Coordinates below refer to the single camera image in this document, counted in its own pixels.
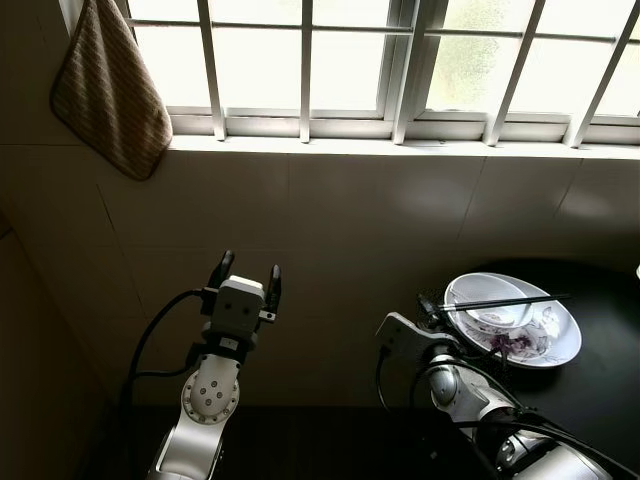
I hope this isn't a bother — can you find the black chopstick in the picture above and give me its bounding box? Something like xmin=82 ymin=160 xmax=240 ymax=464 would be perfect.
xmin=443 ymin=295 xmax=559 ymax=305
xmin=443 ymin=293 xmax=572 ymax=310

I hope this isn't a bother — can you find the small white bowl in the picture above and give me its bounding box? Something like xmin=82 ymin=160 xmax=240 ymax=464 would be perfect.
xmin=444 ymin=272 xmax=557 ymax=332

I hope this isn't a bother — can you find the large white floral plate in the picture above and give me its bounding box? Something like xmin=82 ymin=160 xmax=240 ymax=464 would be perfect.
xmin=455 ymin=275 xmax=583 ymax=369

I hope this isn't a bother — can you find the white framed frosted window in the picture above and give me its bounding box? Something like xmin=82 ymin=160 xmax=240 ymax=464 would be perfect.
xmin=60 ymin=0 xmax=640 ymax=149

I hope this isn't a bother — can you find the brown striped hanging towel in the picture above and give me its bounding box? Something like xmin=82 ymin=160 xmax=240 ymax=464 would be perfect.
xmin=50 ymin=0 xmax=173 ymax=182

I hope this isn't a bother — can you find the white window security grille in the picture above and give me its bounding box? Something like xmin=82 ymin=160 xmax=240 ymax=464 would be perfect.
xmin=120 ymin=0 xmax=640 ymax=149

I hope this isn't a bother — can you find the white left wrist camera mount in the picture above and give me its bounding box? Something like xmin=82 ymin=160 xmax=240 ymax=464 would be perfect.
xmin=214 ymin=276 xmax=267 ymax=347

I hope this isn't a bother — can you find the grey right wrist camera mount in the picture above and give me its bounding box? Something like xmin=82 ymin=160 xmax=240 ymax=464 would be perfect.
xmin=377 ymin=312 xmax=447 ymax=362

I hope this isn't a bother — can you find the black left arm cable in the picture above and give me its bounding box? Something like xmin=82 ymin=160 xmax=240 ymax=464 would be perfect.
xmin=120 ymin=288 xmax=216 ymax=480

